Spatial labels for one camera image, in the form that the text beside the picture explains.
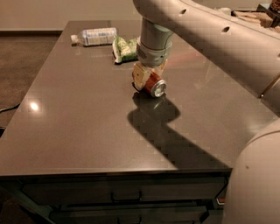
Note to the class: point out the dark drawer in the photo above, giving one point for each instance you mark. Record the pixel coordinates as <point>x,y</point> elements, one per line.
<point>145,215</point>
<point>120,191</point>

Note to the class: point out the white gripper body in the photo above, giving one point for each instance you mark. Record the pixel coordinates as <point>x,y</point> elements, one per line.
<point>153,55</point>

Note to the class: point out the dark upper left drawer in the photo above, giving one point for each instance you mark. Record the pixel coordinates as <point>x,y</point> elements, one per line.
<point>120,191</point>

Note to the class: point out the green chip bag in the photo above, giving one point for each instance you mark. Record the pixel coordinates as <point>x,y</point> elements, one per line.
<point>124,50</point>

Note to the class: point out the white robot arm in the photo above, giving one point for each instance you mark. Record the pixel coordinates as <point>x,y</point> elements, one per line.
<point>247,53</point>

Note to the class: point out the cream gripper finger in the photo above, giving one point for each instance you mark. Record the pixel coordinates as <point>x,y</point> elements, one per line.
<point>159,70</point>
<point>141,76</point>

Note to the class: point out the clear plastic water bottle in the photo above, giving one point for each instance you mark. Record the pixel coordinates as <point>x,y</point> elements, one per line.
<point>95,37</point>

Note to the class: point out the red coke can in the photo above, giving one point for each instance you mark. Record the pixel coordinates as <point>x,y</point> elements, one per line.
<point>157,87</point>

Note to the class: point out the tray of snack packets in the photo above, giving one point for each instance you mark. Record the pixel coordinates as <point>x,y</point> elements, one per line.
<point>266,15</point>

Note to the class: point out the dark lower left drawer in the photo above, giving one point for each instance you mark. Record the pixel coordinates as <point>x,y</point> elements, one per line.
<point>145,215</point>

